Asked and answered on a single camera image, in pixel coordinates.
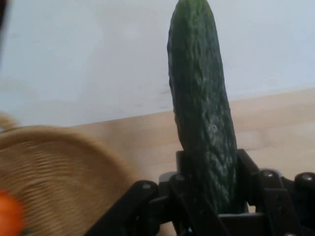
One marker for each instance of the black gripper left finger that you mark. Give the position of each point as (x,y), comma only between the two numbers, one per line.
(152,206)

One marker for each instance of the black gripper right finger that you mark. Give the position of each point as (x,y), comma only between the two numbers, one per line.
(275,196)

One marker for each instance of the dark green cucumber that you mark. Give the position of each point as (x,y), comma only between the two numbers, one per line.
(199,98)

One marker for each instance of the woven wicker basket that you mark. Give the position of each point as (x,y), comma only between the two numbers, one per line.
(61,177)

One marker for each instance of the orange round fruit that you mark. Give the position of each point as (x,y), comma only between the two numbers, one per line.
(8,214)

